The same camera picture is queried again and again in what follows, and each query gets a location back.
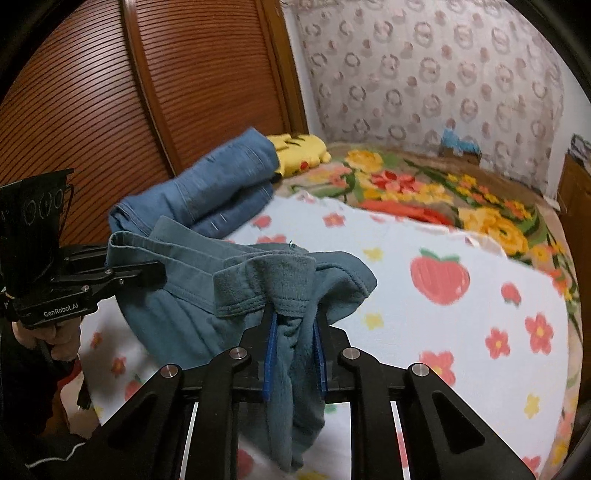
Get teal green pants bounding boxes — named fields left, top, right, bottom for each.
left=106, top=217, right=377, bottom=473

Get left hand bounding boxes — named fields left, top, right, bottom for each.
left=12, top=317, right=83, bottom=362

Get folded blue denim jeans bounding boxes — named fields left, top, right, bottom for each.
left=108, top=128, right=280, bottom=239

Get white strawberry flower bed sheet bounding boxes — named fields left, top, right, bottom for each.
left=59, top=191, right=571, bottom=480

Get yellow plush toy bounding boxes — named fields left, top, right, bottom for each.
left=267, top=134, right=332, bottom=178

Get wooden louvered wardrobe door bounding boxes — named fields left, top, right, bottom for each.
left=1, top=1, right=308, bottom=244

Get brown floral blanket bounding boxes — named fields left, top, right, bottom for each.
left=276, top=143, right=589, bottom=479

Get pink circle patterned curtain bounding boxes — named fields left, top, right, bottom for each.
left=284, top=1, right=564, bottom=195

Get wooden sideboard cabinet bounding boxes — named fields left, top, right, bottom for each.
left=556, top=151, right=591, bottom=296

